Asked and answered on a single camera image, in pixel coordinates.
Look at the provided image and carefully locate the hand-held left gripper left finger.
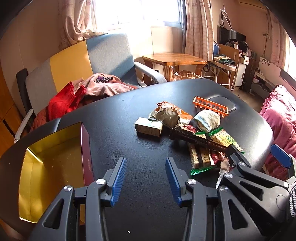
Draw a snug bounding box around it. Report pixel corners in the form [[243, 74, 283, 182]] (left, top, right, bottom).
[[28, 157, 127, 241]]

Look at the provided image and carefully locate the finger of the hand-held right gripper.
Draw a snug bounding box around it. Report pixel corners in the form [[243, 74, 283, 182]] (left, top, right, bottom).
[[218, 145, 290, 202], [270, 144, 296, 185]]

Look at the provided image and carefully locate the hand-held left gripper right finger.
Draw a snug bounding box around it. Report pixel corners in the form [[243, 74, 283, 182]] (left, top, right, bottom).
[[165, 157, 266, 241]]

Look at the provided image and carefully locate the white wrapper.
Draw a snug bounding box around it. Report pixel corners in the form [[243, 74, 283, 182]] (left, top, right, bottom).
[[216, 159, 233, 189]]

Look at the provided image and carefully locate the green cracker packet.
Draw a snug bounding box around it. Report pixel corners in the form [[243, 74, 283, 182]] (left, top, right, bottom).
[[209, 127, 244, 153], [188, 142, 220, 176]]

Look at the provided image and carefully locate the dark toy brick strip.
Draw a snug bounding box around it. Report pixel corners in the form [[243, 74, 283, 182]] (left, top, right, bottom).
[[169, 127, 232, 153]]

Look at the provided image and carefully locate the orange plastic rack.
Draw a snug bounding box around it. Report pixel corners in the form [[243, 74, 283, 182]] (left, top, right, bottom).
[[193, 96, 229, 117]]

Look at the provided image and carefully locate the white sock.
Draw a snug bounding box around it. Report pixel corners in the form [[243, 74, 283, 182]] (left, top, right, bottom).
[[193, 110, 221, 132]]

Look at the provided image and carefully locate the small red sachet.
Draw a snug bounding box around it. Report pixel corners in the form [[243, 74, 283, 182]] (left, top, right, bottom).
[[181, 124, 197, 133]]

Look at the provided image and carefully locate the green and white carton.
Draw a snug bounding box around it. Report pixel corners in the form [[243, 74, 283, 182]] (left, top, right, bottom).
[[134, 117, 164, 137]]

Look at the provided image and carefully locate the gold tin box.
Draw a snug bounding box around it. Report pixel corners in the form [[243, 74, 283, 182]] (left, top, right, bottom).
[[18, 122, 94, 224]]

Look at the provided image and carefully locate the orange snack wrapper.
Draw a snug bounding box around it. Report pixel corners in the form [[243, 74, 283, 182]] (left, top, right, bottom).
[[148, 101, 193, 130]]

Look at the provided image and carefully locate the person's right hand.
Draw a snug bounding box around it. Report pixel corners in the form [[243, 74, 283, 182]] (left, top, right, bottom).
[[287, 179, 296, 219]]

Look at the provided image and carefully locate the pink bedding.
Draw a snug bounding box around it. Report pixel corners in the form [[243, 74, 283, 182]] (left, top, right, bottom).
[[259, 85, 296, 181]]

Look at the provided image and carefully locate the white cabinet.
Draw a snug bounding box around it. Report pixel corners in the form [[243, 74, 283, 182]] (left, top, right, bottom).
[[235, 54, 251, 87]]

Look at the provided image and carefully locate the white floral board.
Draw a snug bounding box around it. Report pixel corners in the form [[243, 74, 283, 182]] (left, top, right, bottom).
[[258, 57, 281, 79]]

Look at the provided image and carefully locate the pink cloth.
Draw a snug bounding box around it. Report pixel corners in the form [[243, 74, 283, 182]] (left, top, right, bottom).
[[69, 73, 139, 98]]

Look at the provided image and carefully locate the rust brown cloth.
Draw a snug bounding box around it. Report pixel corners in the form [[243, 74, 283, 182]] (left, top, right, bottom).
[[30, 109, 50, 131]]

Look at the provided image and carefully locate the green cloth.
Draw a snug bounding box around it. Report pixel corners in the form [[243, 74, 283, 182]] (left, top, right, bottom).
[[213, 54, 235, 65]]

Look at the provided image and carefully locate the striped curtain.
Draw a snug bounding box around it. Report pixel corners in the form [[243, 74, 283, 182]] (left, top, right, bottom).
[[269, 11, 288, 70]]

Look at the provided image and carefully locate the wooden side table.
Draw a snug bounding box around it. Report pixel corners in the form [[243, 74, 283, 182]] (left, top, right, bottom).
[[142, 53, 208, 81]]

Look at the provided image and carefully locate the black monitor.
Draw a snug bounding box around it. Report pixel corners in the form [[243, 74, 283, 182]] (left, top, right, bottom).
[[220, 28, 246, 44]]

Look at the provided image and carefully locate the grey yellow blue armchair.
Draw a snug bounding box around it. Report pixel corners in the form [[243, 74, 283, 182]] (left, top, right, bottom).
[[14, 32, 167, 139]]

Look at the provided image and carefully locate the floral curtain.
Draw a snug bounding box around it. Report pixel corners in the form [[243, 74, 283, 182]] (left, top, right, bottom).
[[185, 0, 214, 62], [58, 0, 109, 45]]

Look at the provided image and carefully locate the hanging white bag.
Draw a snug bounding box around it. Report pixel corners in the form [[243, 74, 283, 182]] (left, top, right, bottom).
[[218, 5, 233, 29]]

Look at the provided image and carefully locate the air conditioner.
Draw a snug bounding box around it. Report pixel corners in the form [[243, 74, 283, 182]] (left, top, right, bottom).
[[238, 0, 266, 10]]

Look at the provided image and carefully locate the window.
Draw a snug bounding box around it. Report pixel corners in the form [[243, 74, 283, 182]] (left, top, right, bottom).
[[94, 0, 186, 30]]

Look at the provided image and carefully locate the dark bead string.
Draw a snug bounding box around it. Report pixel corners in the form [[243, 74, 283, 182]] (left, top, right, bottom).
[[94, 76, 114, 84]]

